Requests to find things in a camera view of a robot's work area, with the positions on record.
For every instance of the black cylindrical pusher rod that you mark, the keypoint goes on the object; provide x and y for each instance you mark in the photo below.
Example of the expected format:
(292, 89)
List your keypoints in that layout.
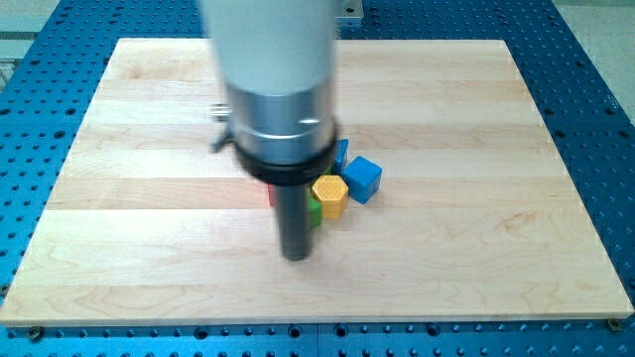
(294, 225)

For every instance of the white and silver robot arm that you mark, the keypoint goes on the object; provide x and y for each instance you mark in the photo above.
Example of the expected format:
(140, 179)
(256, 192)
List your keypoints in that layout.
(276, 60)

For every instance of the green block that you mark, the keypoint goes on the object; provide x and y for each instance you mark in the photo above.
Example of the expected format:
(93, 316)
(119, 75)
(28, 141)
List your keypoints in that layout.
(315, 212)

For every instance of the red block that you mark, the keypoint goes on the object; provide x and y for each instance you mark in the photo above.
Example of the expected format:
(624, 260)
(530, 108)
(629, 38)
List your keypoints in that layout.
(271, 194)

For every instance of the yellow hexagon block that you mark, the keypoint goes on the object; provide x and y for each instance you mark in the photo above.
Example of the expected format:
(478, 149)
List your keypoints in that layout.
(332, 193)

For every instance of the blue cube block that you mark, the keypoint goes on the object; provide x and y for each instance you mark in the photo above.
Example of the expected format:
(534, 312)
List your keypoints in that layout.
(363, 178)

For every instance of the blue flat block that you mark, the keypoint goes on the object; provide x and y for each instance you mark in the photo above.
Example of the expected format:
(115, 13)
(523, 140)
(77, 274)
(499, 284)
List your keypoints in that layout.
(340, 157)

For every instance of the light wooden board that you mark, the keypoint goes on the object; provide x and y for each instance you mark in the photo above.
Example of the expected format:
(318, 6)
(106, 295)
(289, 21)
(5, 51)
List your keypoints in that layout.
(476, 216)

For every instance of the blue perforated metal base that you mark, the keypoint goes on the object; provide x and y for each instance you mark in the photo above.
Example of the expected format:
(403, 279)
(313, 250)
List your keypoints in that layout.
(48, 94)

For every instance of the silver metal bracket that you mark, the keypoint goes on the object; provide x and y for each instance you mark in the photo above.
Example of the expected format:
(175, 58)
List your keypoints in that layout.
(349, 12)

